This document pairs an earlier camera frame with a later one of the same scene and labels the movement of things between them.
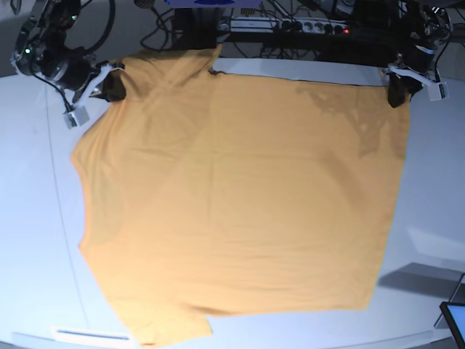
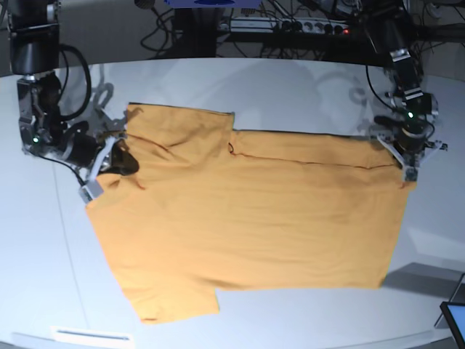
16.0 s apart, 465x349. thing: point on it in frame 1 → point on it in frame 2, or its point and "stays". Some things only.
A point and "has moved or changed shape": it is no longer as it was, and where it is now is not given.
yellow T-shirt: x=221 y=193 has moved or changed shape
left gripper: x=81 y=72 → x=86 y=147
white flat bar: x=91 y=334 stays
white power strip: x=285 y=25 stays
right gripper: x=418 y=62 → x=410 y=137
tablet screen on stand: x=453 y=317 stays
